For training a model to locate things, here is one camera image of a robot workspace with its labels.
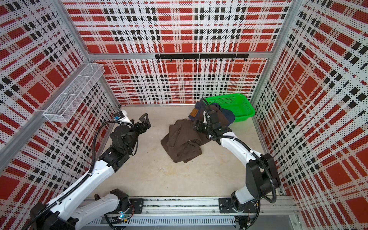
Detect brown trousers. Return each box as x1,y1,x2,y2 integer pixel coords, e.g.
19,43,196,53
160,104,231,163

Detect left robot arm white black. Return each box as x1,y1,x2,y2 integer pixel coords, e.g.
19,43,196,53
23,110,151,230

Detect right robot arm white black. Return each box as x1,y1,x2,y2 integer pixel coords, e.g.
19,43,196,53
194,110,281,213

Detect blue denim jeans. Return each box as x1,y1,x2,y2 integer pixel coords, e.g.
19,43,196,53
188,102,235,127

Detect green plastic basket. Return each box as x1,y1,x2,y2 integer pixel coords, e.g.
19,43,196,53
206,94,255,122

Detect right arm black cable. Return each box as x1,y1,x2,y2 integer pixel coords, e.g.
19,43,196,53
199,97,277,229

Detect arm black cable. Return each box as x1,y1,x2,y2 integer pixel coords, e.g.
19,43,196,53
21,120,136,230
199,97,277,229

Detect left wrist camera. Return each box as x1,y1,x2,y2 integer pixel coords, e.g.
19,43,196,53
113,111,127,121

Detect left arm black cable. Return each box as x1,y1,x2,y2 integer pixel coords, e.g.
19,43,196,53
21,120,136,230

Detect white wire mesh shelf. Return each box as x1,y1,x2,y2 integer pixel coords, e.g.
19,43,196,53
43,63,104,123

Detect black hook rail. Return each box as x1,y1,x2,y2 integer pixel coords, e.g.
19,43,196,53
155,53,249,61

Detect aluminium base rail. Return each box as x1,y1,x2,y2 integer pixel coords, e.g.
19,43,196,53
74,195,302,230

